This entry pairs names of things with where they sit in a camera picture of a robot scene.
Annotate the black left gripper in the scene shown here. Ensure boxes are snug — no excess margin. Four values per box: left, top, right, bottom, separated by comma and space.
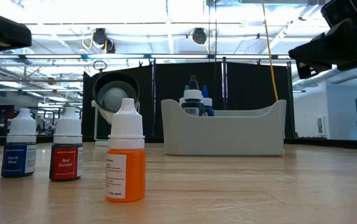
0, 10, 33, 53

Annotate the large blue food coloring bottle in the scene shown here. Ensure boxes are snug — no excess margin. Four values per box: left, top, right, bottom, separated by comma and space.
201, 85, 216, 118

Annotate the dark computer monitor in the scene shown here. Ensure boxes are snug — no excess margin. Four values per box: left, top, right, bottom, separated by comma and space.
0, 105, 16, 120

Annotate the black ceiling spotlight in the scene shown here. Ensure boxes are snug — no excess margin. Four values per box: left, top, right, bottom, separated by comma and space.
104, 38, 117, 54
191, 27, 207, 45
91, 27, 108, 45

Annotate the grey plastic bin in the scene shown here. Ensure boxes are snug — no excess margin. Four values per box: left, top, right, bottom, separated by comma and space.
161, 98, 287, 157

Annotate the small dark blue coloring bottle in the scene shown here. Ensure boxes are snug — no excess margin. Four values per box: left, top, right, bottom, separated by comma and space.
0, 108, 38, 179

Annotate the black metal table frame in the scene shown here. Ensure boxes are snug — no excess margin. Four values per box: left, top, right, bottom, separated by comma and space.
0, 134, 357, 152

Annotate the silver spotlight lamp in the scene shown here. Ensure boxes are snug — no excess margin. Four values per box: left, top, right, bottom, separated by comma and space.
91, 60, 141, 147

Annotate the yellow cable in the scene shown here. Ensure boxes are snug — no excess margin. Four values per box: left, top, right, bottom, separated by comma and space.
260, 0, 287, 139

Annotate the small red food coloring bottle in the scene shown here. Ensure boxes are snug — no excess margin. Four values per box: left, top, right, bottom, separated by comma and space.
49, 106, 84, 182

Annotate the small orange food coloring bottle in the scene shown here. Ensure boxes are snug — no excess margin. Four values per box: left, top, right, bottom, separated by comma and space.
105, 98, 147, 203

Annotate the white wall box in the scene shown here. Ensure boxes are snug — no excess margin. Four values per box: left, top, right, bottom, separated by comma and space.
317, 115, 327, 136

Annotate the black curtain partition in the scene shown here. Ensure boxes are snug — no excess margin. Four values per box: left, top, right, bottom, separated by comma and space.
82, 58, 294, 144

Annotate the large black food coloring bottle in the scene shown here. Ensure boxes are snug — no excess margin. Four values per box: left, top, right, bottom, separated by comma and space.
181, 75, 206, 118

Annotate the large green food coloring bottle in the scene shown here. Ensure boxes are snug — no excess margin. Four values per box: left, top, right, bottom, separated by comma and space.
179, 85, 190, 106

